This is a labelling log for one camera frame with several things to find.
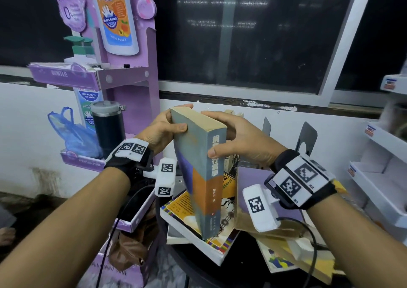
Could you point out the person's left hand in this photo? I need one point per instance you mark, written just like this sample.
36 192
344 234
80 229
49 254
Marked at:
155 132

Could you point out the person's right hand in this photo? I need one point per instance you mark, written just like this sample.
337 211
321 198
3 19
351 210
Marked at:
251 144

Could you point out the person's right thumb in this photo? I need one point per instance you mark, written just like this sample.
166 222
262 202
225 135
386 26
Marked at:
217 151

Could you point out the person's left thumb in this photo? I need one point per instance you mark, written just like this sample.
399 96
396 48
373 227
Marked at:
176 128

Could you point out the grey and orange book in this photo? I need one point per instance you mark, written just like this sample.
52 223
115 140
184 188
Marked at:
198 170

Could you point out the person's right forearm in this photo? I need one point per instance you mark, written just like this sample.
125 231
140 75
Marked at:
359 237

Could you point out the person's left forearm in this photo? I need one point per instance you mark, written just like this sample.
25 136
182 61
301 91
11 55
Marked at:
66 230

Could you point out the yellow book with black characters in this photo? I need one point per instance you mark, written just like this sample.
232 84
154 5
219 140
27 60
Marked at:
229 182

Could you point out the purple book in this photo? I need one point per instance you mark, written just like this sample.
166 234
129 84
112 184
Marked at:
251 178

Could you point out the black metal bookend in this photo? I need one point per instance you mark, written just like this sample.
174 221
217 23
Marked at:
266 127
307 138

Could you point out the black left wrist band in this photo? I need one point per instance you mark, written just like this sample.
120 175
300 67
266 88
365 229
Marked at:
128 157

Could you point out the black wrist band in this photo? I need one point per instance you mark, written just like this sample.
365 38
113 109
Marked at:
302 179
128 157

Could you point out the purple cardboard display stand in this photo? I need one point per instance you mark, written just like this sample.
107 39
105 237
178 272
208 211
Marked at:
136 84

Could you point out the black tumbler with grey lid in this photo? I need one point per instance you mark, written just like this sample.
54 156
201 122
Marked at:
108 128

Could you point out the yellow book with patterned border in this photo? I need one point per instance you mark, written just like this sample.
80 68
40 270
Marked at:
183 213

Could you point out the black right wrist band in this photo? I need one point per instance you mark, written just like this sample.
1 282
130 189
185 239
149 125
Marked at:
302 179

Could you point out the white thin book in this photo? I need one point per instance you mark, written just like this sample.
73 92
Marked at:
176 235

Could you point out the blue plastic bag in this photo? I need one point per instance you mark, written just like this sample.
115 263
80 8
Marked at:
76 136

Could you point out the brown leather bag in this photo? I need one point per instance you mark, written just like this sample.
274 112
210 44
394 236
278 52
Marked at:
133 243

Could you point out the green pump bottle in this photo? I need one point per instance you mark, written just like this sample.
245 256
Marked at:
73 49

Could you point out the white shelf rack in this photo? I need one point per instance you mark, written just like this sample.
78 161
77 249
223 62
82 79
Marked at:
381 182

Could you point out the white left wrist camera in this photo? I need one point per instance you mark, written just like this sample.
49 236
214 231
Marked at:
166 178

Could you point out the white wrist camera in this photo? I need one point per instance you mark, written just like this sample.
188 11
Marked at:
166 178
259 206

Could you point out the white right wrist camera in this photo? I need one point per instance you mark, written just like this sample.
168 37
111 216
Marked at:
259 206

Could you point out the white window frame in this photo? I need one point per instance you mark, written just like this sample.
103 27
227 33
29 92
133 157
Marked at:
338 58

